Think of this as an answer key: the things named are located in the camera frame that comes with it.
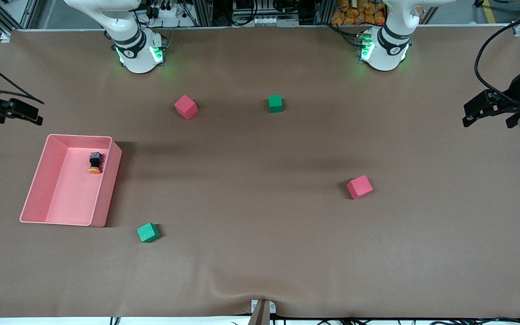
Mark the yellow mushroom push button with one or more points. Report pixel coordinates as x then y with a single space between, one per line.
95 162

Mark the orange snack packets pile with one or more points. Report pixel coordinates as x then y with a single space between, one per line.
359 18

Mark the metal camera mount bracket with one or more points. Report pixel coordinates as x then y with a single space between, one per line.
262 313

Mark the pink plastic bin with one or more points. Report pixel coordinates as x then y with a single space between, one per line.
70 189

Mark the white power strip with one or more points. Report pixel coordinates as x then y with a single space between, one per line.
169 11

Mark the brown table mat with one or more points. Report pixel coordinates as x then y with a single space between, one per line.
260 253

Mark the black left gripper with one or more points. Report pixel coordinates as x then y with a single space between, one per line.
515 90

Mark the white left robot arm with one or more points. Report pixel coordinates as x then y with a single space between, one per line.
388 49

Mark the white connector strip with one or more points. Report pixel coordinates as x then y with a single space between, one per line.
269 20

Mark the pink cube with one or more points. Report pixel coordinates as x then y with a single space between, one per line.
359 187
186 107

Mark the green cube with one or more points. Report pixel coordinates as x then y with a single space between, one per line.
275 104
148 233

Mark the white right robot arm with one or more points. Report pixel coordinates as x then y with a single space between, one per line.
138 49

